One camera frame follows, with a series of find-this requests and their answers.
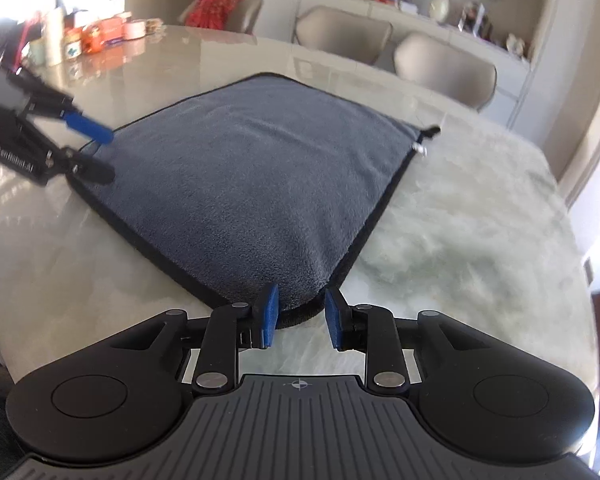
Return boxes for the beige chair with red cloth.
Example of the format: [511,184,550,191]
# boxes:
[177,0,264,36]

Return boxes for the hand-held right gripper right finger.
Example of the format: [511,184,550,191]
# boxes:
[324,287,488,394]

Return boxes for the beige dining chair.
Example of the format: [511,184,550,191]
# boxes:
[292,6,393,67]
[393,32,498,112]

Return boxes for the small labelled jar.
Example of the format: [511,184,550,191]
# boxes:
[62,27,84,62]

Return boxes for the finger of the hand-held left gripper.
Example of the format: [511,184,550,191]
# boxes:
[44,146,116,184]
[0,66,116,146]

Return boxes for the clear photo frame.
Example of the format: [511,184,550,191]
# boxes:
[457,2,494,39]

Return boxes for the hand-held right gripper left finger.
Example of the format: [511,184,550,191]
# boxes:
[111,284,281,395]

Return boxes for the red patterned cloth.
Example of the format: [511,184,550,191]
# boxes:
[186,0,242,29]

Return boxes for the white sideboard cabinet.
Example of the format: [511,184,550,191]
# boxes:
[290,0,537,128]

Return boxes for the white round vase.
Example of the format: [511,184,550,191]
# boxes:
[428,0,452,24]

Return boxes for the orange snack packet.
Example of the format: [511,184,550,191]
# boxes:
[81,16,127,55]

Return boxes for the microfibre towel with black trim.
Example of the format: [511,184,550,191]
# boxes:
[66,73,441,330]

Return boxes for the tall white bottle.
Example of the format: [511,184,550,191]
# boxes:
[44,7,67,67]

